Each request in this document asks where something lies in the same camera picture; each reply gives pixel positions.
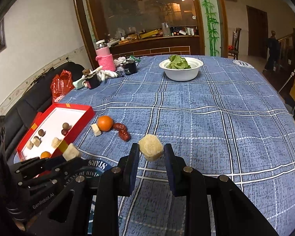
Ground white cube fruit piece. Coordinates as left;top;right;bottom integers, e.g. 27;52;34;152
62;143;81;161

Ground orange tangerine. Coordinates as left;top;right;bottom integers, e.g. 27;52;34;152
97;116;114;132
40;151;52;159

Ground red date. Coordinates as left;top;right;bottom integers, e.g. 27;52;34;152
112;123;127;131
61;129;69;136
118;130;131;142

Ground beige fruit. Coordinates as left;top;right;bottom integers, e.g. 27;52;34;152
138;134;163;162

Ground orange tangerine in box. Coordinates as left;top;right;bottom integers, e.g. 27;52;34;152
40;151;52;159

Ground red white shallow box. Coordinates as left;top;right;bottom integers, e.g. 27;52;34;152
16;103;95;161

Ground red date in box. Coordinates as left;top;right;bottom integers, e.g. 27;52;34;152
61;129;69;136

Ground black leather sofa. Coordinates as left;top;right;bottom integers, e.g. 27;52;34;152
0;62;84;165

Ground red plastic bag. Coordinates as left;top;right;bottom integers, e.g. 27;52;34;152
50;70;74;103

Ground blue plaid tablecloth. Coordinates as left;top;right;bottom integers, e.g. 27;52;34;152
13;54;295;236

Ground black jar with pink label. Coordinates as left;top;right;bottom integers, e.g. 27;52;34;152
83;74;100;89

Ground pink wrapped glass jar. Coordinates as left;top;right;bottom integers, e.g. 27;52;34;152
95;40;116;71

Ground white cloth pile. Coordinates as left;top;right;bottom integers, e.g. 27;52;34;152
73;55;141;89

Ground small black cup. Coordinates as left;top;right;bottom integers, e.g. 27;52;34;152
123;60;137;76

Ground white bowl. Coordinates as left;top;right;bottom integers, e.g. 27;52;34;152
159;55;204;82

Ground wooden sideboard cabinet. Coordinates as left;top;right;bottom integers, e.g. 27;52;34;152
110;27;205;59

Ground green leafy vegetables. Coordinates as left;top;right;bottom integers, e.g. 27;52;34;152
166;54;191;70

